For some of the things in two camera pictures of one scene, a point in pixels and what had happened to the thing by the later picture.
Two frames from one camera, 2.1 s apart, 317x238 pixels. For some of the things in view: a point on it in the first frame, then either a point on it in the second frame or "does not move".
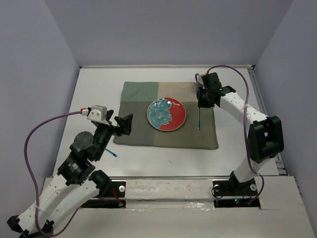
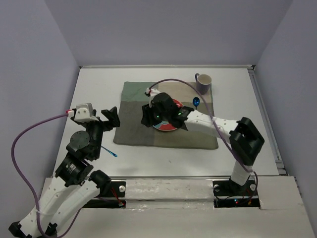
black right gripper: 202,103 to 147,118
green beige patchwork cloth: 137,96 does not move
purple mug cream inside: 199,81 does not move
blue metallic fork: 112,153 does not move
